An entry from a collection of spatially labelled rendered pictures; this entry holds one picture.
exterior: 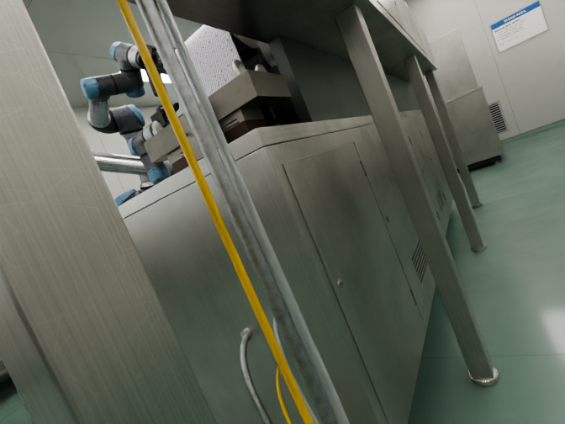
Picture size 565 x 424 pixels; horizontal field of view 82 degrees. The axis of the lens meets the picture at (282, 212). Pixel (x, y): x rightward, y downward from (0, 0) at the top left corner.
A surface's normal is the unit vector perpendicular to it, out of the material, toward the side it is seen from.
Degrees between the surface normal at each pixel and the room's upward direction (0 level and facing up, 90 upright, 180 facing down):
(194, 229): 90
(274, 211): 90
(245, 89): 90
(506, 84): 90
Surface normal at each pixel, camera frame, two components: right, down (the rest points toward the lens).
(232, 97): -0.48, 0.28
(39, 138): 0.79, -0.28
